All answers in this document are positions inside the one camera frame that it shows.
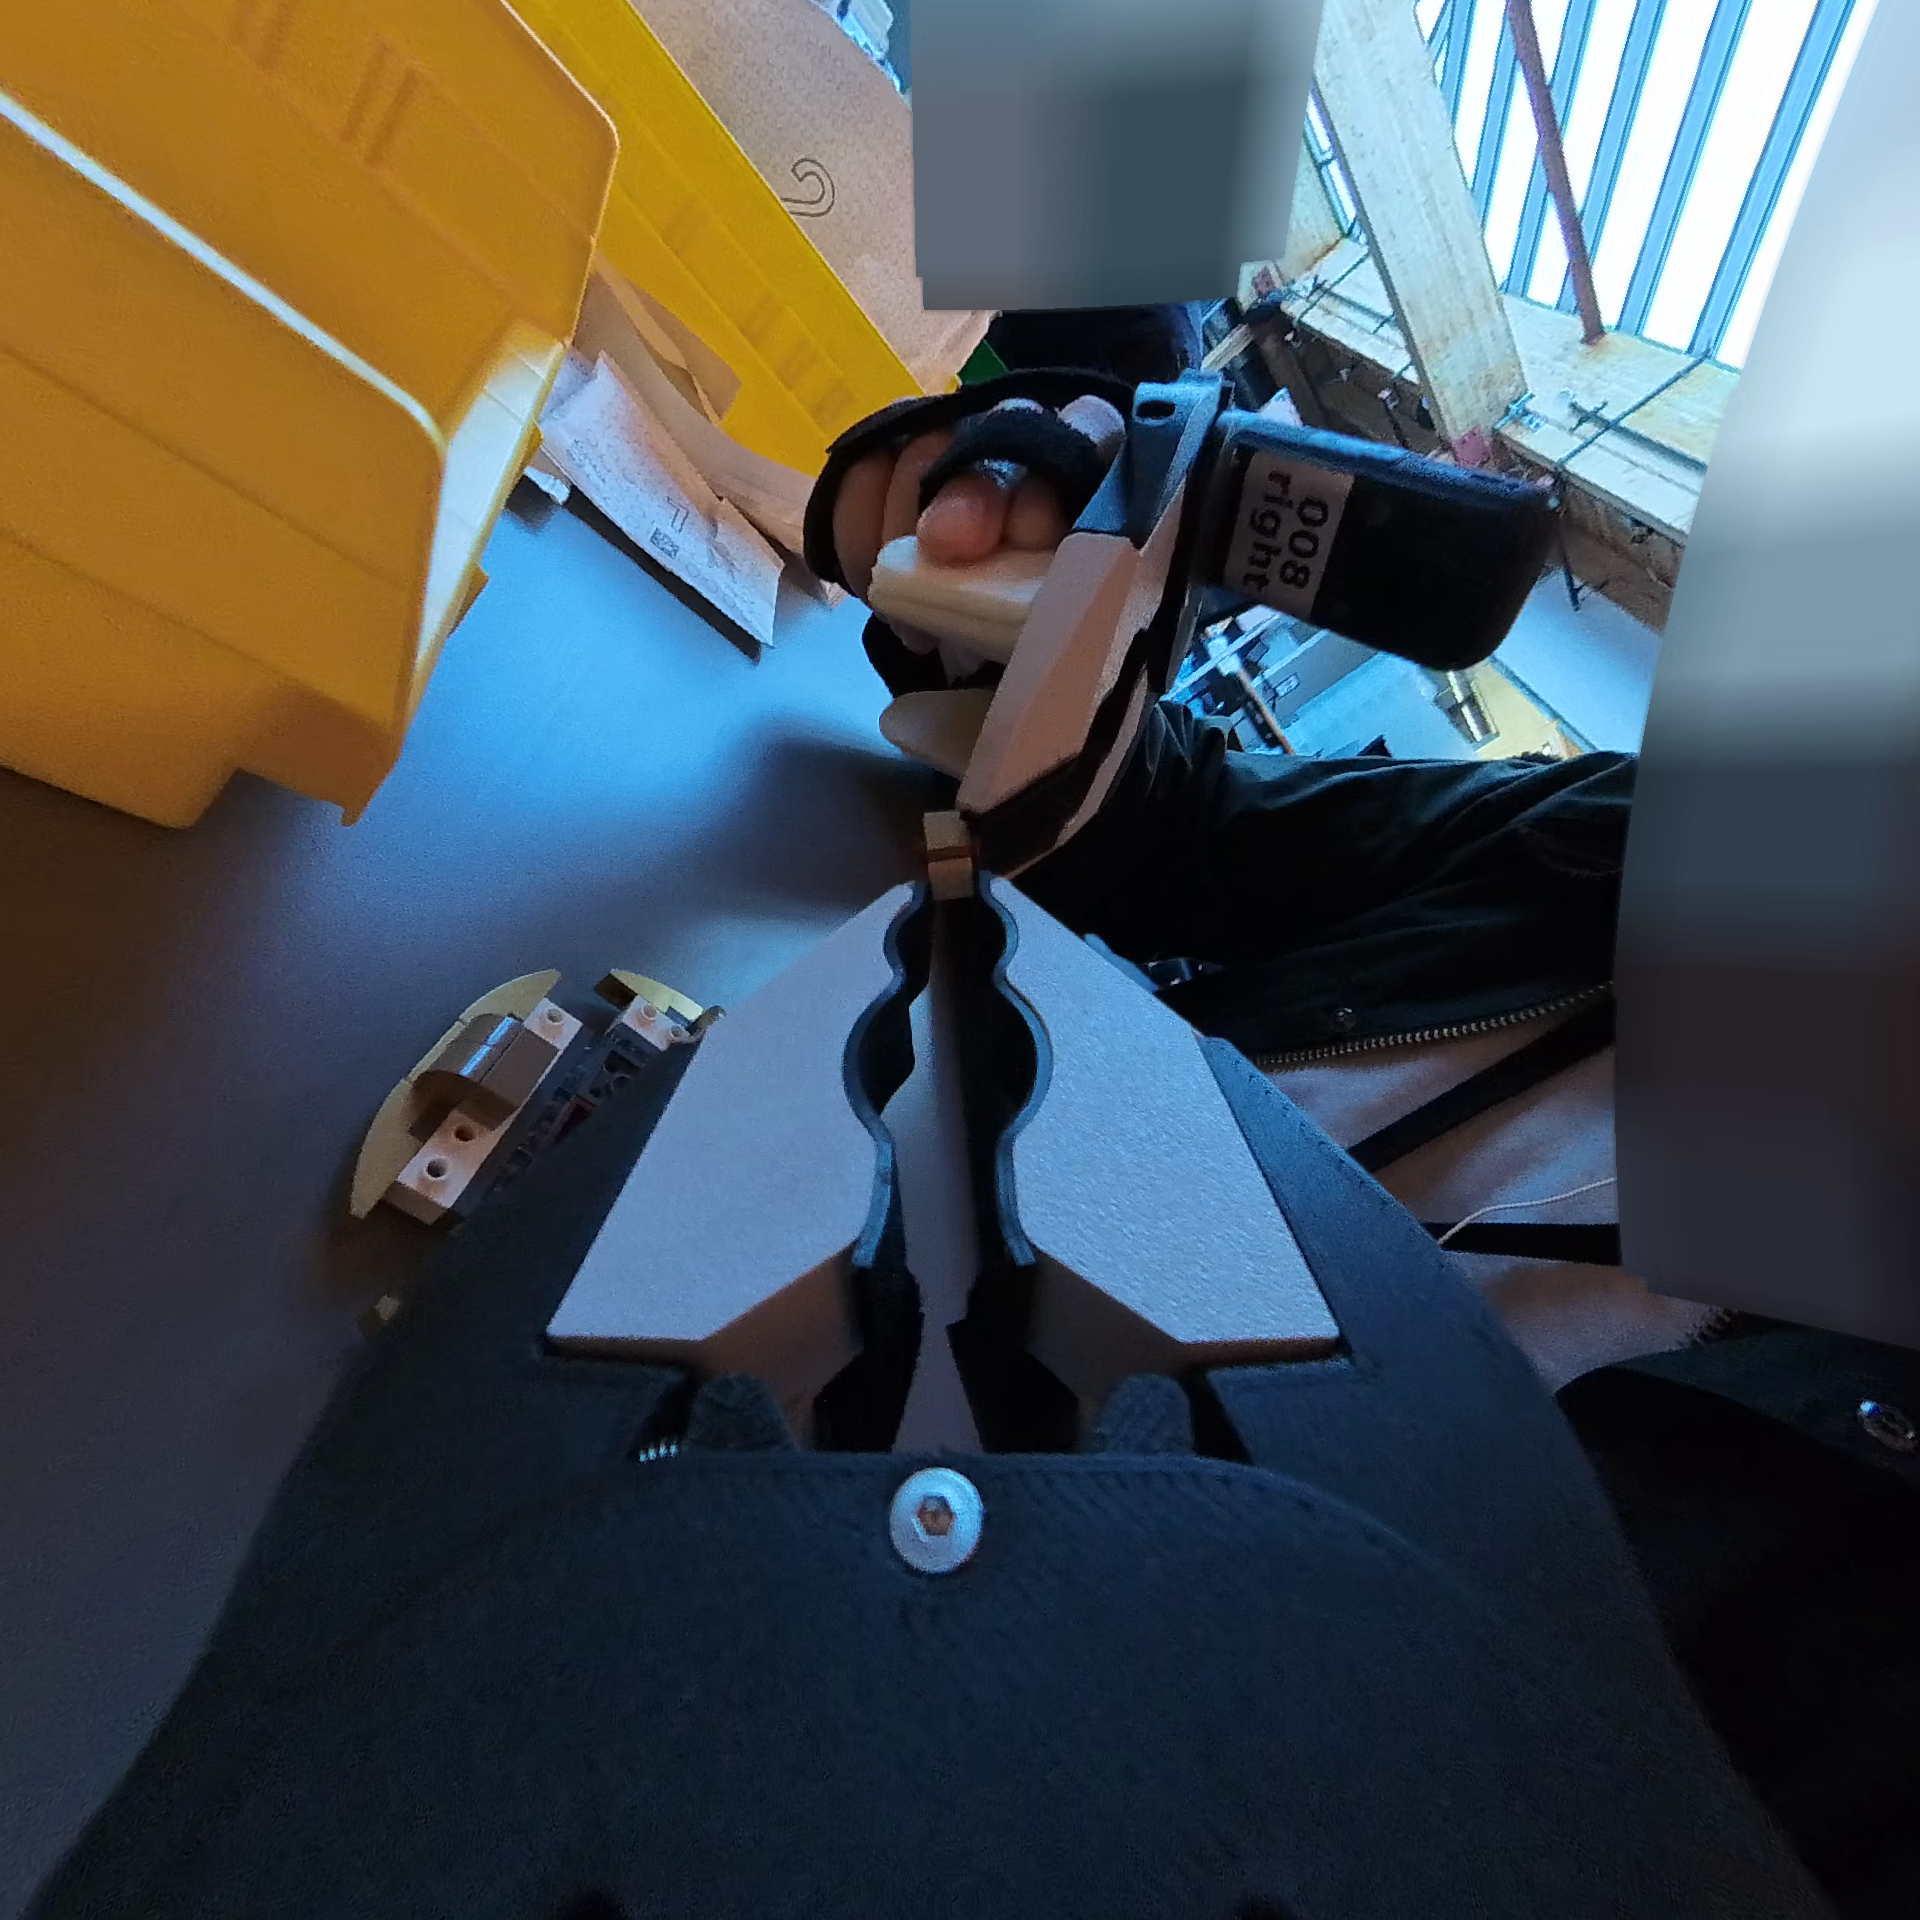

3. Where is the round toy brick assembly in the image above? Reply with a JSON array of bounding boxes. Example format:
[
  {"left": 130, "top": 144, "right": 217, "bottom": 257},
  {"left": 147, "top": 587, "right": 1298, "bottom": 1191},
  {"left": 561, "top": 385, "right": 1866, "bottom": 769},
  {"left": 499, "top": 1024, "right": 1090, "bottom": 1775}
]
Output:
[{"left": 350, "top": 967, "right": 724, "bottom": 1235}]

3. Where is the brown paper bag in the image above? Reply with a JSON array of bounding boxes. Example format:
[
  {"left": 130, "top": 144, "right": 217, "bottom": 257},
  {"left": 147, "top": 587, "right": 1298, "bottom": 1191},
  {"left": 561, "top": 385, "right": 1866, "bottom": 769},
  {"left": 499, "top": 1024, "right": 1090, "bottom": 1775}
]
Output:
[{"left": 632, "top": 0, "right": 1000, "bottom": 396}]

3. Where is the flat printed white paper bag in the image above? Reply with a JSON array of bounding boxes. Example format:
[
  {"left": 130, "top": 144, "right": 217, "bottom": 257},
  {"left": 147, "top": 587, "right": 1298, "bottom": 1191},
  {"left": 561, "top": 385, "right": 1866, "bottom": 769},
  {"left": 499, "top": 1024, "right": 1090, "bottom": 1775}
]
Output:
[{"left": 529, "top": 352, "right": 785, "bottom": 650}]

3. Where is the crumpled white paper bag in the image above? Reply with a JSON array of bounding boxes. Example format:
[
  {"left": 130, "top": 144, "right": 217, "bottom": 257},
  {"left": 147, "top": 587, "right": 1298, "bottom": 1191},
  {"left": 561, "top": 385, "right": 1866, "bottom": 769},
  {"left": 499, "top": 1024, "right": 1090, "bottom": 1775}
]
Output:
[{"left": 577, "top": 263, "right": 849, "bottom": 602}]

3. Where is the black lanyard strap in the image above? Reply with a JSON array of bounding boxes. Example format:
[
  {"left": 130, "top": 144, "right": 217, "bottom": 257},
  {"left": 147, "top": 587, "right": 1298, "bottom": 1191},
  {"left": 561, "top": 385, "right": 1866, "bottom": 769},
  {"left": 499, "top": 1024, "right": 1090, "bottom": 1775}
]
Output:
[{"left": 1346, "top": 1026, "right": 1624, "bottom": 1265}]

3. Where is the yellow plastic bin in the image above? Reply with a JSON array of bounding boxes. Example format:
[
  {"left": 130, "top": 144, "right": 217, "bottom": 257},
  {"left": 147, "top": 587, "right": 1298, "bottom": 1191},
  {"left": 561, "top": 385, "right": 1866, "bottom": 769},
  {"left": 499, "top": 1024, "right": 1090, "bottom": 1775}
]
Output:
[
  {"left": 0, "top": 0, "right": 620, "bottom": 828},
  {"left": 503, "top": 0, "right": 962, "bottom": 482}
]

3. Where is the person's right forearm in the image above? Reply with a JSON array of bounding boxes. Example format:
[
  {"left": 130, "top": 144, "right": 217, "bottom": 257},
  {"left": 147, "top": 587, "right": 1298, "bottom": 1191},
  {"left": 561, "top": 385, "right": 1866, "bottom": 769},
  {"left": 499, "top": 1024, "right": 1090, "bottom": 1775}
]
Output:
[{"left": 1036, "top": 702, "right": 1641, "bottom": 1052}]

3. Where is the person's right hand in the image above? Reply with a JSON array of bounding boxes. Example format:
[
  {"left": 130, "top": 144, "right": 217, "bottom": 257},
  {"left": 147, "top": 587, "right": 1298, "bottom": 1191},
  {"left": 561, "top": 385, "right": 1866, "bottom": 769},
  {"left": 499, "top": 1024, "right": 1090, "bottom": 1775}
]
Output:
[{"left": 832, "top": 398, "right": 1129, "bottom": 599}]

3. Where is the white thin cable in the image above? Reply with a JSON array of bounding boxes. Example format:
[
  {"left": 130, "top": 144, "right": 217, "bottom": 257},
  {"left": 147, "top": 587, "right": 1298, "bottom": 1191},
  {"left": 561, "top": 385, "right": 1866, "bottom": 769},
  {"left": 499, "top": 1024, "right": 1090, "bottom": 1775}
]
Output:
[{"left": 1431, "top": 1176, "right": 1624, "bottom": 1243}]

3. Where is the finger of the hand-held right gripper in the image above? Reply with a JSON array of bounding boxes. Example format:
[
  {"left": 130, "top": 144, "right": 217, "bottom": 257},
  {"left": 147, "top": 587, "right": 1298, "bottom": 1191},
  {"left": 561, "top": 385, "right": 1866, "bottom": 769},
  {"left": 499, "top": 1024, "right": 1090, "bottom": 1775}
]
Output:
[
  {"left": 958, "top": 526, "right": 1191, "bottom": 824},
  {"left": 966, "top": 608, "right": 1193, "bottom": 884}
]

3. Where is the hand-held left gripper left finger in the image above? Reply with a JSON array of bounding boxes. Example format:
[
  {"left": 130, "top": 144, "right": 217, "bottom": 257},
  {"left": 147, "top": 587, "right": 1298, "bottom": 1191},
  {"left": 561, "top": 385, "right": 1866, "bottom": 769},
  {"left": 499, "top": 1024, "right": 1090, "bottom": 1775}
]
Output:
[{"left": 547, "top": 882, "right": 929, "bottom": 1444}]

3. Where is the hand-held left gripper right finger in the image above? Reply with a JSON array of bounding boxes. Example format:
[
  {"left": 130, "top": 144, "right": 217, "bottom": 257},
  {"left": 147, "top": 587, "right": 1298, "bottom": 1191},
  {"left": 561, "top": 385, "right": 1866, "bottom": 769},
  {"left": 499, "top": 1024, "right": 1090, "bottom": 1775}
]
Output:
[{"left": 948, "top": 879, "right": 1343, "bottom": 1444}]

